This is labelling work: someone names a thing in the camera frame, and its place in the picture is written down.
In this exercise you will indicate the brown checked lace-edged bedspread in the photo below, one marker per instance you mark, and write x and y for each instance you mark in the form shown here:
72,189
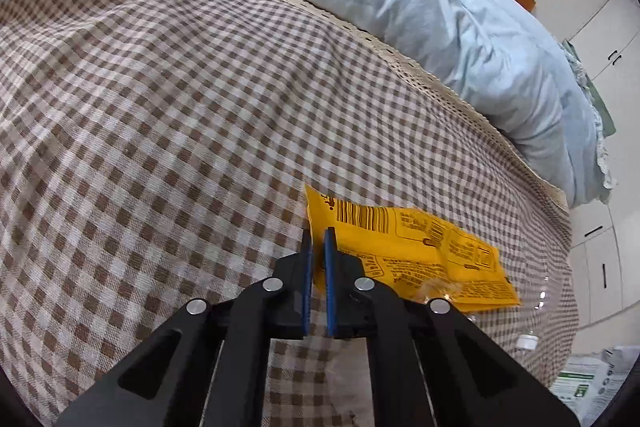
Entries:
175,107

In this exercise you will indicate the yellow snack packet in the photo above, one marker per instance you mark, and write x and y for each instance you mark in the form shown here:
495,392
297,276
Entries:
425,247

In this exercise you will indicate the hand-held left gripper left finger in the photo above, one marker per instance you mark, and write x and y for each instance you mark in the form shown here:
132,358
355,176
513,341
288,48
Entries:
306,297

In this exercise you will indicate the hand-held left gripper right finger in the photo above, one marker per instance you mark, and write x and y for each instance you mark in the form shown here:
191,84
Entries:
330,297

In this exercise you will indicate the clear plastic bottle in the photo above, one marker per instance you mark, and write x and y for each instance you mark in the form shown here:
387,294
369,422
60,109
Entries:
527,341

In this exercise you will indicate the white green printed box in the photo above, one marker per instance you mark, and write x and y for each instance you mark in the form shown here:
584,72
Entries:
575,382

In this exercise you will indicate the green cloth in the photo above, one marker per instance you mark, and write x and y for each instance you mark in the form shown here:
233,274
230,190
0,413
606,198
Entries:
597,102

